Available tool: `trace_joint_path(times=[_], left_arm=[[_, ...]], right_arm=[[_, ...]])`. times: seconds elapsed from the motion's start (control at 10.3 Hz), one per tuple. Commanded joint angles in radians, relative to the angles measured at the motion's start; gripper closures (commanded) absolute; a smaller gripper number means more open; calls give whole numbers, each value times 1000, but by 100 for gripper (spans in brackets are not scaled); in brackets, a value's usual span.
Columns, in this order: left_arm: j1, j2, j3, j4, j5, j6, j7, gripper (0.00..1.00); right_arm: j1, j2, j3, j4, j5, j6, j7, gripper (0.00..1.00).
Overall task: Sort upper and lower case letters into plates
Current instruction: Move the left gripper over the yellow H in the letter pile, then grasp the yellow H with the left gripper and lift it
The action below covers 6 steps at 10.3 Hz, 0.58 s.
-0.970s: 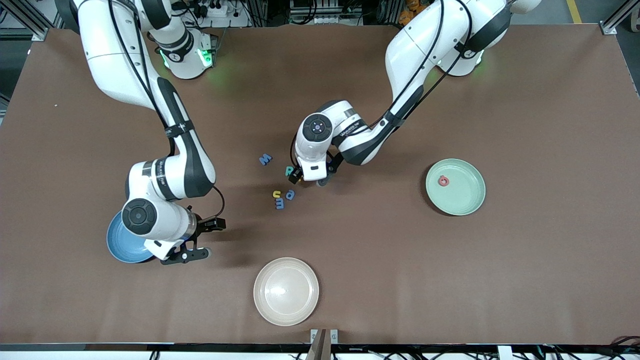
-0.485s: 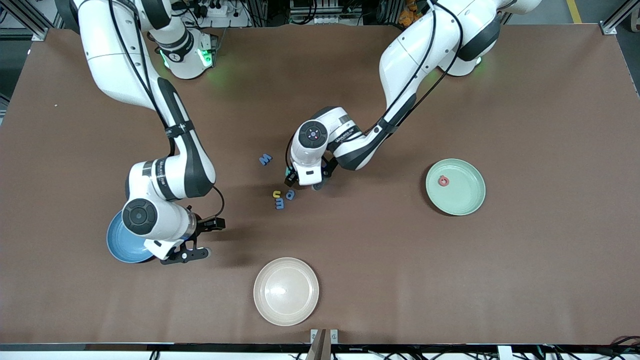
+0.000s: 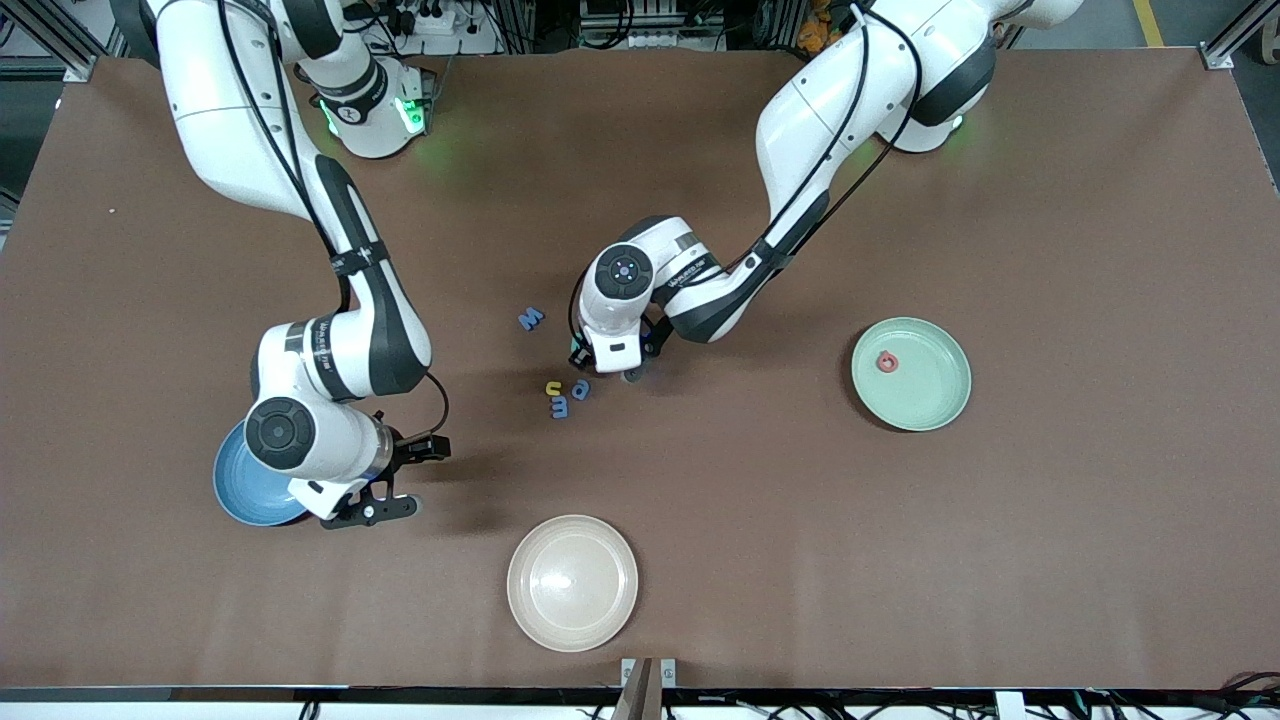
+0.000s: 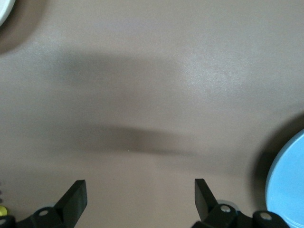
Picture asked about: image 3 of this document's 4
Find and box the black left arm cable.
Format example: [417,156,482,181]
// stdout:
[568,10,921,346]

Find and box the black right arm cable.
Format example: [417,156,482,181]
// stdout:
[215,0,451,441]

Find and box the blue plate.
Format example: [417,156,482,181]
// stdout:
[212,420,313,528]

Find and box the white power strip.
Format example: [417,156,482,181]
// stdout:
[385,5,471,36]

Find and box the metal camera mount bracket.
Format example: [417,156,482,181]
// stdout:
[610,657,677,720]

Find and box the bag of orange fruit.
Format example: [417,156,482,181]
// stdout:
[798,0,856,51]

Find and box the green plate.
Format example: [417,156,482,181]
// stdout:
[850,316,973,433]

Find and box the beige plate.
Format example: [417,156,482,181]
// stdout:
[506,514,640,654]

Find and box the aluminium frame profile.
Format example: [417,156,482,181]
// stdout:
[1200,0,1280,71]
[0,0,131,83]

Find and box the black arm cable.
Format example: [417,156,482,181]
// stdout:
[568,10,921,346]
[215,0,451,441]

